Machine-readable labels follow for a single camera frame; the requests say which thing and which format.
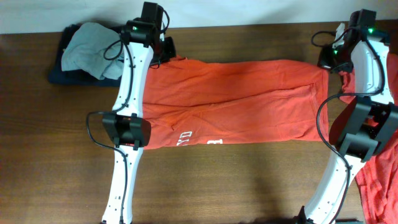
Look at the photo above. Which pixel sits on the red FRAM t-shirt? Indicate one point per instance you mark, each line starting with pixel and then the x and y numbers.
pixel 190 102

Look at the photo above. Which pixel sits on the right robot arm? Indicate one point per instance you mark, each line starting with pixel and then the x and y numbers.
pixel 366 125

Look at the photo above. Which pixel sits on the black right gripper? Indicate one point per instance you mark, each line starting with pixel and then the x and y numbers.
pixel 324 61

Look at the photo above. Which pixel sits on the folded dark navy garment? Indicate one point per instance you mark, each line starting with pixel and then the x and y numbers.
pixel 74 77

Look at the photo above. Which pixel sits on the red soccer t-shirt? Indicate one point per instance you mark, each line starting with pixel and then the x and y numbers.
pixel 377 180

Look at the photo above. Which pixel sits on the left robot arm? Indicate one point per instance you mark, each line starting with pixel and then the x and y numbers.
pixel 144 45

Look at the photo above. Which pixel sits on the light grey crumpled garment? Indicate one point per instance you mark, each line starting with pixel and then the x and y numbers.
pixel 94 49

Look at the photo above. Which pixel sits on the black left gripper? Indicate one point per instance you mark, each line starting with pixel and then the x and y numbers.
pixel 171 51

